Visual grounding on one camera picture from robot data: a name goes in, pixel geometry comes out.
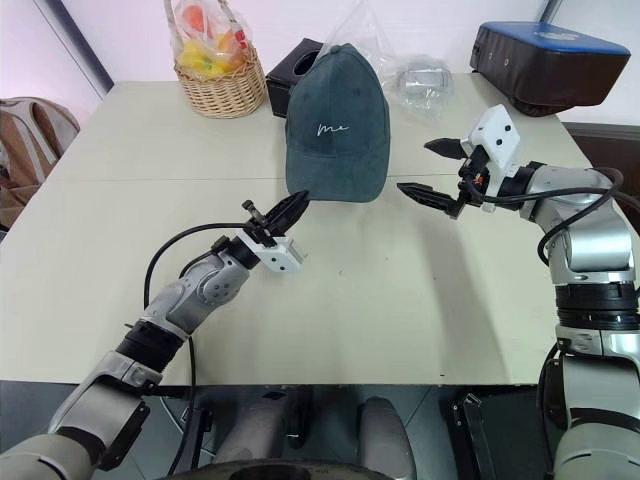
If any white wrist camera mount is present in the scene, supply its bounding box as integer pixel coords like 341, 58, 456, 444
466, 105, 522, 214
236, 231, 308, 276

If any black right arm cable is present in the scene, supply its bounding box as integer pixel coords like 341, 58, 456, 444
480, 166, 626, 262

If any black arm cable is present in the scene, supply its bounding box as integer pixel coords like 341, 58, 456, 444
480, 166, 626, 262
143, 222, 250, 480

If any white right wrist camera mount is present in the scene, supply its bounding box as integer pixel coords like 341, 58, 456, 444
466, 105, 522, 214

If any grey rounded robot leg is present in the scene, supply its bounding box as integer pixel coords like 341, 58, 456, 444
213, 388, 302, 467
358, 396, 417, 472

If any clear bag of fruit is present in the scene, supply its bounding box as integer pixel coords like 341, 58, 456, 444
164, 0, 252, 77

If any dark rounded robot torso rim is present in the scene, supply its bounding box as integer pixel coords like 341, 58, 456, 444
172, 458, 406, 480

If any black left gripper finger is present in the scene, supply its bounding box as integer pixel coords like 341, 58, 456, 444
274, 199, 308, 236
265, 189, 311, 225

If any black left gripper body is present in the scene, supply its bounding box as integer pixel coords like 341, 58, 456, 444
241, 199, 288, 249

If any blue and black case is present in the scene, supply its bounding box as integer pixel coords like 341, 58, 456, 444
469, 20, 632, 118

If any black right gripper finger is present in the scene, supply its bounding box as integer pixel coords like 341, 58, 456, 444
423, 138, 470, 161
396, 182, 465, 220

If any dark green baseball cap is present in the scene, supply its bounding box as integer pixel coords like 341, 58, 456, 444
284, 42, 392, 204

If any woven wicker basket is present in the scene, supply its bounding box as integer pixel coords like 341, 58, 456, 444
166, 0, 268, 120

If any clear plastic cup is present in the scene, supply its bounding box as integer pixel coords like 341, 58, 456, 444
397, 67, 452, 105

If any dark brown cabinet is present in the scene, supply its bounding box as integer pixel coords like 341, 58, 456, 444
561, 121, 640, 172

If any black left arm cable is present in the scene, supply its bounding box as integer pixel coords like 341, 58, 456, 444
143, 222, 250, 480

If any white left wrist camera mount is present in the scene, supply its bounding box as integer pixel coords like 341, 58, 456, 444
236, 231, 308, 276

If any black metal bracket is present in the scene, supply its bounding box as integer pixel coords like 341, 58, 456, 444
446, 391, 502, 480

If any black tissue box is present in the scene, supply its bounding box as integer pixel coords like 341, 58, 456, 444
265, 36, 323, 119

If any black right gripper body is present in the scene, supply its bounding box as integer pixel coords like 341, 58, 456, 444
456, 143, 494, 209

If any crumpled clear plastic bag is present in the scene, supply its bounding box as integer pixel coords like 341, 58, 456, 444
323, 0, 455, 127

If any brown fabric backpack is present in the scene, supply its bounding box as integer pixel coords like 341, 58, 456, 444
0, 96, 81, 232

